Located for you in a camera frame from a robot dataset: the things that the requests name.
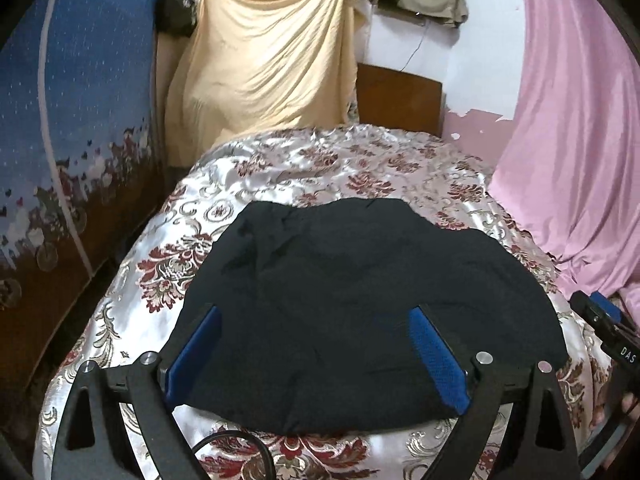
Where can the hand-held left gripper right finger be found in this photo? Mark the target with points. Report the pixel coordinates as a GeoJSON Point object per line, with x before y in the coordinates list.
{"type": "Point", "coordinates": [437, 360]}

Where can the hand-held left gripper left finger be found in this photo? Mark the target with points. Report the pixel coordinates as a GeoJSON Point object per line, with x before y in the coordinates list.
{"type": "Point", "coordinates": [192, 355]}

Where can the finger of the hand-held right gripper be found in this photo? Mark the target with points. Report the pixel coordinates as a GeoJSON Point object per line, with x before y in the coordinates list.
{"type": "Point", "coordinates": [595, 310]}

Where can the black padded jacket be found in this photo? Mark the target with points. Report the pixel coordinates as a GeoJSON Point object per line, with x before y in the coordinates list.
{"type": "Point", "coordinates": [350, 285]}

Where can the person's right hand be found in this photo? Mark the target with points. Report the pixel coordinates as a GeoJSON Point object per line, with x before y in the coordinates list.
{"type": "Point", "coordinates": [631, 406]}

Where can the pink curtain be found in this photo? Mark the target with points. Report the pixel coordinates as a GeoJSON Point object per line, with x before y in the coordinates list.
{"type": "Point", "coordinates": [565, 125]}

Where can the floral satin bedspread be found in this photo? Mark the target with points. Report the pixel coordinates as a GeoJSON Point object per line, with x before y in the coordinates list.
{"type": "Point", "coordinates": [350, 165]}

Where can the wooden headboard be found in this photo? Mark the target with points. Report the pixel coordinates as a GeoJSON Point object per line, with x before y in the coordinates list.
{"type": "Point", "coordinates": [400, 97]}

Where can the blue printed curtain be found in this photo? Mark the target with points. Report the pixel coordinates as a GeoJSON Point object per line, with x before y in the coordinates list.
{"type": "Point", "coordinates": [80, 110]}

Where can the yellow hanging cloth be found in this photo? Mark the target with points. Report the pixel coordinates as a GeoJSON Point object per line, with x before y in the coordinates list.
{"type": "Point", "coordinates": [265, 60]}

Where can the black hanging bag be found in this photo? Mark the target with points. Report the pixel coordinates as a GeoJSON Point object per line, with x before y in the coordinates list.
{"type": "Point", "coordinates": [175, 10]}

